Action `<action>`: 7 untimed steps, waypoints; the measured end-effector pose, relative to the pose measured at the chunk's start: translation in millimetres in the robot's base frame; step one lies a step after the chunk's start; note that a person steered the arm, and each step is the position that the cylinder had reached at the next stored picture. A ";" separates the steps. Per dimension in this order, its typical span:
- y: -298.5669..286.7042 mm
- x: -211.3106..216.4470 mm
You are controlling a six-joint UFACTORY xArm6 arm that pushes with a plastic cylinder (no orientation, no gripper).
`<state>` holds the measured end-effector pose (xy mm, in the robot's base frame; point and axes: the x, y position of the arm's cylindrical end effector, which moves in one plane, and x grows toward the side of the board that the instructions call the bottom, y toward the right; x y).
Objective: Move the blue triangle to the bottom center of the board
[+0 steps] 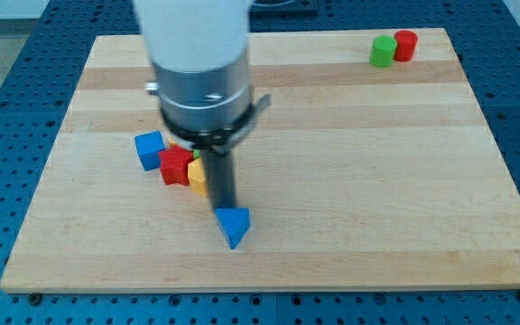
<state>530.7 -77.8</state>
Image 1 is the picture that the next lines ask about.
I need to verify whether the red star block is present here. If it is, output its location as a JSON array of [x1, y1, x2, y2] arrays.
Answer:
[[157, 145, 194, 186]]

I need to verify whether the wooden board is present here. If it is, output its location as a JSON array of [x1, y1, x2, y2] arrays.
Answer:
[[0, 28, 520, 293]]

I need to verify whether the blue triangle block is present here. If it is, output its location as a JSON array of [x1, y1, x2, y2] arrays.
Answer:
[[214, 208, 251, 249]]

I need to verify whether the blue cube block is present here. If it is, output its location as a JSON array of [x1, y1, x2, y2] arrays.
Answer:
[[134, 131, 166, 171]]

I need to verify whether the green cylinder block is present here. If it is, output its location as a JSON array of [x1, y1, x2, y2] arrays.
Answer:
[[369, 35, 397, 68]]

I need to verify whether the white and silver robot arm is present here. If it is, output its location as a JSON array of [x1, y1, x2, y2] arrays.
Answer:
[[133, 0, 270, 209]]

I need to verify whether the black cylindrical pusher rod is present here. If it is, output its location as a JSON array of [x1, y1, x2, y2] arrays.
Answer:
[[201, 150, 237, 209]]

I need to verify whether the yellow block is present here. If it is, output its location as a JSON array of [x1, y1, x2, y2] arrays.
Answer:
[[188, 158, 209, 197]]

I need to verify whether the red cylinder block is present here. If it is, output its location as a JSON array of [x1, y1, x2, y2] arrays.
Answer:
[[394, 30, 419, 62]]

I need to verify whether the blue perforated table plate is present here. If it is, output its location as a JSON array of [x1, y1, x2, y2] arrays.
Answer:
[[0, 0, 520, 324]]

